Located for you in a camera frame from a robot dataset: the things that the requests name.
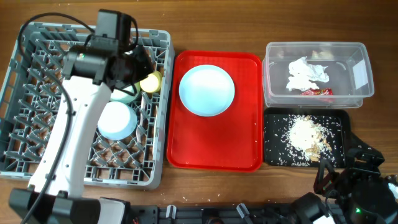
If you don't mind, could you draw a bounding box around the green bowl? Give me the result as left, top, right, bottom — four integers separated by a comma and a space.
110, 83, 141, 104

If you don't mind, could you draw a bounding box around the yellow plastic cup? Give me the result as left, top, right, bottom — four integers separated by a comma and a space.
139, 70, 162, 93

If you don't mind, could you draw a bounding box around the light blue bowl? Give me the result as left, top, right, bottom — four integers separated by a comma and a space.
98, 101, 138, 141

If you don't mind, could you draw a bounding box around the white plastic fork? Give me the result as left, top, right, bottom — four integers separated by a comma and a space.
136, 96, 146, 144

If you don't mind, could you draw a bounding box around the light blue plate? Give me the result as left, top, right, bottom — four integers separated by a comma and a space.
178, 65, 235, 117

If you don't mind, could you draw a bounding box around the white napkin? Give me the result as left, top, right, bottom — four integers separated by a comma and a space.
286, 57, 330, 91

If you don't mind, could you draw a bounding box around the rice food waste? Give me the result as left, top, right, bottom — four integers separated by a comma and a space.
267, 114, 341, 166

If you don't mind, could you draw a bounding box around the red candy wrapper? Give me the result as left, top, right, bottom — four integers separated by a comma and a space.
302, 88, 333, 96

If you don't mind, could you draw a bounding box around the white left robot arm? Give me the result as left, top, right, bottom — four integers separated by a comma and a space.
9, 45, 153, 223

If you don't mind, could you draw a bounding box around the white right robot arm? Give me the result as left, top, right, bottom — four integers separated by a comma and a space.
287, 133, 397, 223

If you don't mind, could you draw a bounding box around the grey dishwasher rack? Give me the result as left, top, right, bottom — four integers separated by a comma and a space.
1, 22, 175, 190

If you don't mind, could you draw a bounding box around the black waste tray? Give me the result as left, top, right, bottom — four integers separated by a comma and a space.
262, 107, 352, 168

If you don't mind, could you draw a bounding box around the red plastic tray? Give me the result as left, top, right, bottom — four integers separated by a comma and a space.
166, 50, 264, 172

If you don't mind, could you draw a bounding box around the clear plastic bin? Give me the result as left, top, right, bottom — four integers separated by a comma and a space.
263, 42, 374, 108

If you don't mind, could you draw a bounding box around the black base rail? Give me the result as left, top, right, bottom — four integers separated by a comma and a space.
129, 203, 292, 224

